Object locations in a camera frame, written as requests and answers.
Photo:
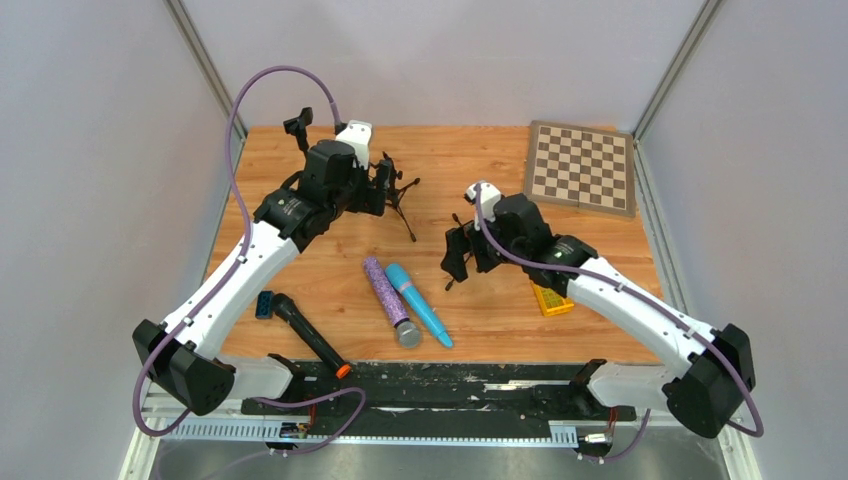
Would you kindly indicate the wooden chessboard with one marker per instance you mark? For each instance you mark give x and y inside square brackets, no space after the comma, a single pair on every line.
[586,168]

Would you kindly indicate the purple glitter microphone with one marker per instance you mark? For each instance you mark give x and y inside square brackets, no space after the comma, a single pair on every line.
[406,332]

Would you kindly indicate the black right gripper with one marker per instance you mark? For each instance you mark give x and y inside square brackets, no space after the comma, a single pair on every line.
[457,251]

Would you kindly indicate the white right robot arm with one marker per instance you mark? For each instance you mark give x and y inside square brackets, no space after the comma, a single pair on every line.
[705,376]

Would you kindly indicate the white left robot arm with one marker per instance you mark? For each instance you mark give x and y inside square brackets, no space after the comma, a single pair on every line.
[181,354]

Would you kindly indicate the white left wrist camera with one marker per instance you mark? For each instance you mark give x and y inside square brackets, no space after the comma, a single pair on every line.
[358,135]

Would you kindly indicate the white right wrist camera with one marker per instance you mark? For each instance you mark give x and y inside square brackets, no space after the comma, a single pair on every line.
[483,196]

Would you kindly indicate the black tripod clip stand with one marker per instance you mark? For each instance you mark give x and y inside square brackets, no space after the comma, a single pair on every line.
[460,249]

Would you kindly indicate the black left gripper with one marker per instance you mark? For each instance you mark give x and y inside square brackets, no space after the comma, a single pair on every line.
[383,183]

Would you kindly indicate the round base microphone stand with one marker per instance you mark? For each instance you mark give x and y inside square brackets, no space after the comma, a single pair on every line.
[297,127]

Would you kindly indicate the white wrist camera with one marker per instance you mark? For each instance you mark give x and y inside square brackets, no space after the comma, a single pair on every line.
[483,196]
[358,135]

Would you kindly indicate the tripod stand with shock mount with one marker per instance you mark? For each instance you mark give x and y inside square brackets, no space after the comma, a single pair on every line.
[396,194]

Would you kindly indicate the yellow toy brick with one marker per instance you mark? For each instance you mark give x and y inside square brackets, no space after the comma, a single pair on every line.
[550,303]

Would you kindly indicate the small blue brick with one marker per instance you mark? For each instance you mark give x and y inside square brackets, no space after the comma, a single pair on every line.
[264,305]

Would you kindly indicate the blue toy microphone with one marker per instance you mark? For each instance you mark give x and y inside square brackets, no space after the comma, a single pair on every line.
[403,284]

